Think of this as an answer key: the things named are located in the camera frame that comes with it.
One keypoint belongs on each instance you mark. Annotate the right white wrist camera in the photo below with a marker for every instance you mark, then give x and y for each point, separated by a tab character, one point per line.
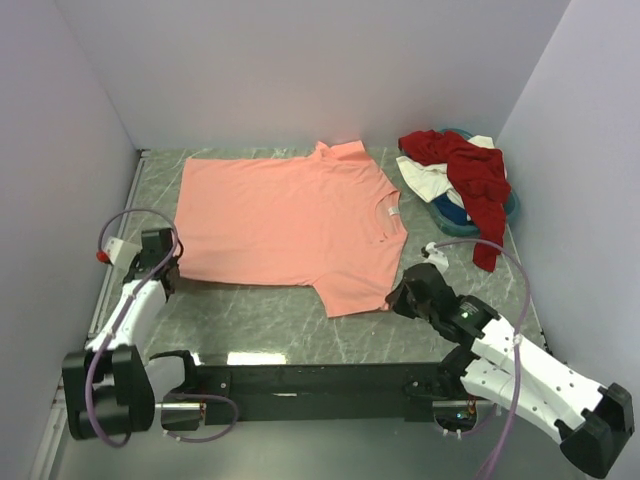
435	256

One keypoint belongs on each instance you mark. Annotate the blue t shirt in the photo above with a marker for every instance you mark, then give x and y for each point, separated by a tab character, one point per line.
451	211

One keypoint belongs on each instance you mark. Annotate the aluminium rail frame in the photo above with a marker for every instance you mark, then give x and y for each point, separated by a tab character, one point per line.
44	460

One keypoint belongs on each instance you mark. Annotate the white t shirt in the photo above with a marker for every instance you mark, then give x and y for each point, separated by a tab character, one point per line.
428	182

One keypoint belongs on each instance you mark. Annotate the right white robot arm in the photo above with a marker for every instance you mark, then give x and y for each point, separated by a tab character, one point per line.
590	422

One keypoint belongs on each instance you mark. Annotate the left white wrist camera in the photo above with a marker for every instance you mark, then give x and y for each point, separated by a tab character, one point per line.
117	253

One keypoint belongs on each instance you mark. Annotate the black base beam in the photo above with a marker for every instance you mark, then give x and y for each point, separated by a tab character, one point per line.
409	391

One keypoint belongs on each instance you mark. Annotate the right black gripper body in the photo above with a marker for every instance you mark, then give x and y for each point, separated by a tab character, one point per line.
406	306

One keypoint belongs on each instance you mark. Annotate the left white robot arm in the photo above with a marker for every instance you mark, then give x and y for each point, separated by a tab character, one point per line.
110	392

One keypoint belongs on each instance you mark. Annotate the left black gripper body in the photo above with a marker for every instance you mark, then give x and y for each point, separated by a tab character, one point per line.
136	262

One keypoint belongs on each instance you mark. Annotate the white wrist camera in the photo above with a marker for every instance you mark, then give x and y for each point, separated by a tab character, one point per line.
117	253
435	256

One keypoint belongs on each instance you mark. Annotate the pink t shirt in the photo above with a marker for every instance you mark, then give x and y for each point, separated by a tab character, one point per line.
329	220

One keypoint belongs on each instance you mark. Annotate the red t shirt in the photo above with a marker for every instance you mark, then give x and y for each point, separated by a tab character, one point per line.
477	174

